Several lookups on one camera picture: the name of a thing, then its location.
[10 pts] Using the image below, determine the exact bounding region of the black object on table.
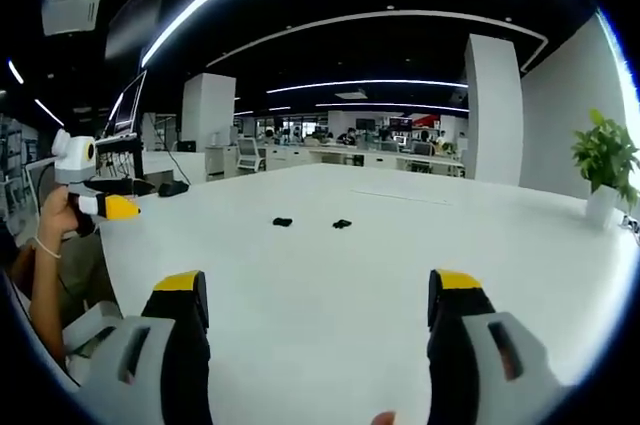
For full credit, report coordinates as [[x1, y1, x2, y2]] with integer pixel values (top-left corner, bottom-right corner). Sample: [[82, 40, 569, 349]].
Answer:
[[158, 181, 191, 198]]

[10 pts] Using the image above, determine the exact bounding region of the white office chair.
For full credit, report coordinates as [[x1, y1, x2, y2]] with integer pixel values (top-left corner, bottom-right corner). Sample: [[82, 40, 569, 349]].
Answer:
[[235, 137, 269, 174]]

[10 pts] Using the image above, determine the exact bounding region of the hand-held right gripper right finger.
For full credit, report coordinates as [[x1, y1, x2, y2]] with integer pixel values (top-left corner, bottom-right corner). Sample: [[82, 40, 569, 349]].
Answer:
[[426, 268, 576, 425]]

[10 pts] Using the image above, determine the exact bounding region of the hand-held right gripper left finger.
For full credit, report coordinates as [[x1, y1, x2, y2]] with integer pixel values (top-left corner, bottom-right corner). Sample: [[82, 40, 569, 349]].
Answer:
[[74, 269, 213, 425]]

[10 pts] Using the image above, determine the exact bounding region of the person's left hand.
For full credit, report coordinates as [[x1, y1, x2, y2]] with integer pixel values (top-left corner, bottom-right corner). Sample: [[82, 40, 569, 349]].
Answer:
[[37, 188, 99, 252]]

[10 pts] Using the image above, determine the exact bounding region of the white pillar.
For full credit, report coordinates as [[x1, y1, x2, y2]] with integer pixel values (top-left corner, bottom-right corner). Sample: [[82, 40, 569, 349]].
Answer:
[[180, 72, 237, 154], [463, 33, 524, 185]]

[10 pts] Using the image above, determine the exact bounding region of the dark hanging ceiling screen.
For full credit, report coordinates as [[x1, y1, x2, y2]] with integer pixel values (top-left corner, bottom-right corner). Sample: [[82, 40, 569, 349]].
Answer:
[[104, 0, 171, 64]]

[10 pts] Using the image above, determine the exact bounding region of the grey device at chest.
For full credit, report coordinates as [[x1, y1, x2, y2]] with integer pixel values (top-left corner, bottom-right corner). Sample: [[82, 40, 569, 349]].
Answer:
[[62, 300, 124, 357]]

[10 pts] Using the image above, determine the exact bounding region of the white ceiling air conditioner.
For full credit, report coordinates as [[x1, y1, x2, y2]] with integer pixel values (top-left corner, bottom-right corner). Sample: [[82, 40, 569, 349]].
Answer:
[[41, 0, 104, 37]]

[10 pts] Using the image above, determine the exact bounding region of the green potted plant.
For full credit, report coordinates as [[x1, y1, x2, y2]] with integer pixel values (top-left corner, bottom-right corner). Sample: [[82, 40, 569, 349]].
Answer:
[[570, 108, 640, 230]]

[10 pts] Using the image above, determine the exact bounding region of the white wrist band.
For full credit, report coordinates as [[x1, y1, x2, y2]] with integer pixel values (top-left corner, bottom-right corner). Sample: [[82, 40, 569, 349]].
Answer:
[[33, 237, 62, 260]]

